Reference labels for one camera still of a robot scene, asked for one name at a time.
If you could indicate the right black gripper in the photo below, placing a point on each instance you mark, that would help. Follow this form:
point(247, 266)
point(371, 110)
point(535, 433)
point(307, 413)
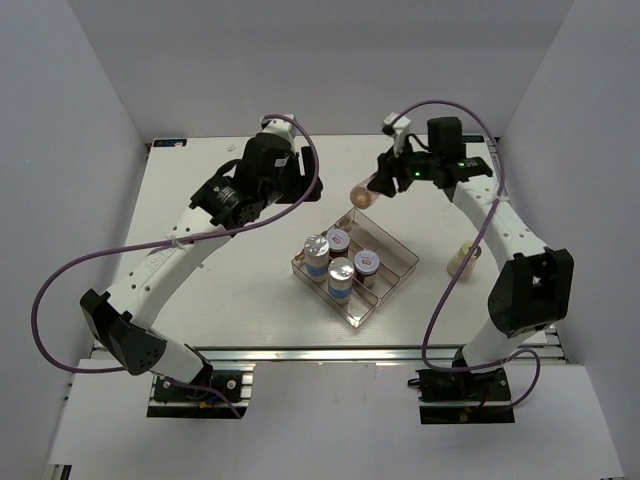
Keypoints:
point(389, 167)

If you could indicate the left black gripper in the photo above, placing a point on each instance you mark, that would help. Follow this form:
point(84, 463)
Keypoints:
point(302, 183)

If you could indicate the pink cap spice bottle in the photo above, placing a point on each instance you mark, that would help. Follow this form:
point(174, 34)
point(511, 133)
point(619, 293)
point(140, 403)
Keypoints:
point(361, 196)

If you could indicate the blue label bottle silver cap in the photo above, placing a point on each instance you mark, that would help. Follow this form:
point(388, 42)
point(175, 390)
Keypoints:
point(316, 254)

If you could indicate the brown spice jar red label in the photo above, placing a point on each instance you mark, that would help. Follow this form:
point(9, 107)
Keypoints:
point(366, 264)

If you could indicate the yellow cap spice bottle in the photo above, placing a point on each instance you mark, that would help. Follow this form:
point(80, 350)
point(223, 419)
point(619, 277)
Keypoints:
point(456, 261)

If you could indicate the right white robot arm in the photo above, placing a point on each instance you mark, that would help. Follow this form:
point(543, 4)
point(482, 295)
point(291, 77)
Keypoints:
point(534, 283)

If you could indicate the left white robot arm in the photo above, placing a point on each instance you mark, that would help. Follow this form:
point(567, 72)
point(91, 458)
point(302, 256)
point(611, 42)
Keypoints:
point(121, 318)

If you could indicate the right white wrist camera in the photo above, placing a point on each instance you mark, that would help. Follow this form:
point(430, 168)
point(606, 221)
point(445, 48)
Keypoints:
point(397, 127)

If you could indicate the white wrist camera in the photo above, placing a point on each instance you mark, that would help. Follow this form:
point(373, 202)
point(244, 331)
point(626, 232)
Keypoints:
point(279, 127)
point(397, 127)

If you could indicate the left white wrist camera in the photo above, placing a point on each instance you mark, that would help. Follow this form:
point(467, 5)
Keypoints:
point(279, 127)

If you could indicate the aluminium table front rail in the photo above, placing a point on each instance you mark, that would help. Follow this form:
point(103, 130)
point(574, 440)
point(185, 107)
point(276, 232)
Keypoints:
point(551, 353)

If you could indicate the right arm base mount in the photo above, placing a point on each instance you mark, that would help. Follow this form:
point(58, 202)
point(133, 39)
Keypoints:
point(463, 398)

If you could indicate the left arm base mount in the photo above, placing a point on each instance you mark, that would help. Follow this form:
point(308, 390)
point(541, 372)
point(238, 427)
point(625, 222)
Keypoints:
point(220, 391)

